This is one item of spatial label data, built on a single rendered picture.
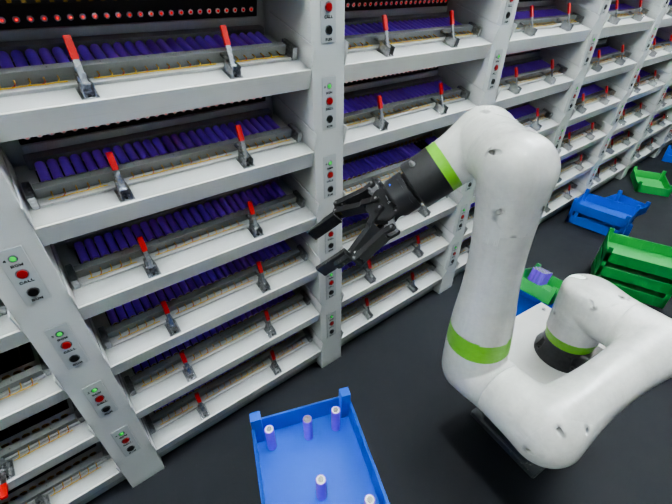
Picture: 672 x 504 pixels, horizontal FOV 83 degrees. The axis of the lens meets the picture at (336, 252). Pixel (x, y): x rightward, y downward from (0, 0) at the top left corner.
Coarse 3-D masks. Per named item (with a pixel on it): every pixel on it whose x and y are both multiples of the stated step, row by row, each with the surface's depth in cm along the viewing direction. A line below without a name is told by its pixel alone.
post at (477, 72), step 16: (448, 0) 127; (464, 0) 123; (480, 0) 119; (496, 0) 115; (496, 16) 117; (512, 16) 120; (496, 48) 123; (448, 64) 135; (464, 64) 131; (480, 64) 126; (480, 80) 128; (496, 80) 131; (448, 128) 145; (464, 192) 153; (448, 224) 162; (464, 224) 166; (448, 256) 170; (448, 272) 178
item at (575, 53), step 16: (576, 0) 156; (592, 0) 152; (592, 32) 157; (544, 48) 172; (560, 48) 167; (576, 48) 162; (576, 64) 164; (576, 80) 168; (560, 96) 174; (576, 96) 175; (560, 128) 181; (560, 144) 189
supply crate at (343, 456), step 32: (256, 416) 72; (288, 416) 76; (320, 416) 80; (352, 416) 76; (256, 448) 70; (288, 448) 75; (320, 448) 75; (352, 448) 75; (288, 480) 70; (352, 480) 70
